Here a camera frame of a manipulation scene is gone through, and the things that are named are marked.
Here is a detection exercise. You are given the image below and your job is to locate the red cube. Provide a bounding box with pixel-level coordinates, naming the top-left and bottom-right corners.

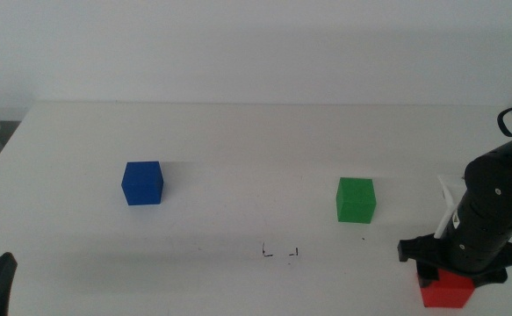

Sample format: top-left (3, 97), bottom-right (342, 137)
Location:
top-left (417, 267), bottom-right (477, 309)

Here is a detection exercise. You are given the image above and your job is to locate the green cube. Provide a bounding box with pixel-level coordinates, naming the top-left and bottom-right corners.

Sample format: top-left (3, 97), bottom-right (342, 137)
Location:
top-left (335, 176), bottom-right (378, 225)

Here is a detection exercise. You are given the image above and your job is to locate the blue cube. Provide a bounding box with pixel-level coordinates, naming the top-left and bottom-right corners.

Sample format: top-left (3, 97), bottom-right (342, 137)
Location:
top-left (120, 161), bottom-right (165, 206)

